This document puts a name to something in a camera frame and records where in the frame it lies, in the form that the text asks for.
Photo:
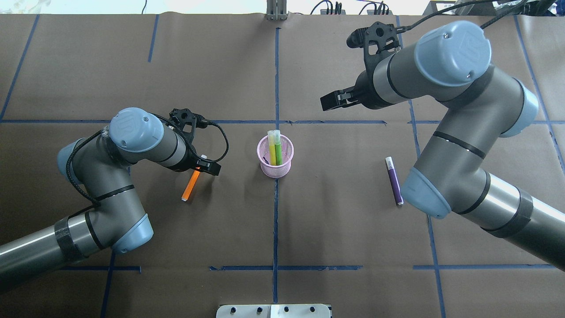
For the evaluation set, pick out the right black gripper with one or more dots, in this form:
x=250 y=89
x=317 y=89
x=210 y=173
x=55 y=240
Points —
x=366 y=91

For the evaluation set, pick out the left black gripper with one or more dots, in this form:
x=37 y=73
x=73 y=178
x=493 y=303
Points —
x=187 y=163

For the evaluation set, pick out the orange marker pen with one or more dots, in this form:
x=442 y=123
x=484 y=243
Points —
x=191 y=184

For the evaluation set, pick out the green marker pen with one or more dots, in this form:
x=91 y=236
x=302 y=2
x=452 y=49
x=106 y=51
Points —
x=278 y=147

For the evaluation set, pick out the purple marker pen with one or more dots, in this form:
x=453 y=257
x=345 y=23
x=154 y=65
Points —
x=393 y=178

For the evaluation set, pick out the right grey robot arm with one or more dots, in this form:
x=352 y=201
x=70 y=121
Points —
x=453 y=65

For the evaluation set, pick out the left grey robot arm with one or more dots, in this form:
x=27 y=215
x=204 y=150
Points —
x=97 y=167

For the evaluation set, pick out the near orange black adapter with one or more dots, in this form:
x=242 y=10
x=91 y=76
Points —
x=332 y=8

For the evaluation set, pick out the orange black adapter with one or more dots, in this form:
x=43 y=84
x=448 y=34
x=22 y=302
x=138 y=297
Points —
x=332 y=8
x=381 y=8

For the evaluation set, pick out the far orange black adapter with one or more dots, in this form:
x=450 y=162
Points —
x=381 y=8

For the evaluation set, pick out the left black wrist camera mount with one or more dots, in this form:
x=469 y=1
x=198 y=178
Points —
x=179 y=118

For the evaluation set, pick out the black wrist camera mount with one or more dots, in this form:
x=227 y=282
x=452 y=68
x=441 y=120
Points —
x=378 y=41
x=179 y=118

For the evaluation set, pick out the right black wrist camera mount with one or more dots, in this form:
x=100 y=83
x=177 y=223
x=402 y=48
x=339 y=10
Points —
x=378 y=41

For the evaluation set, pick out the aluminium frame post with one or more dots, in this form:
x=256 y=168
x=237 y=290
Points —
x=276 y=10

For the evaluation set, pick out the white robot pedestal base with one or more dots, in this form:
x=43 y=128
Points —
x=308 y=310

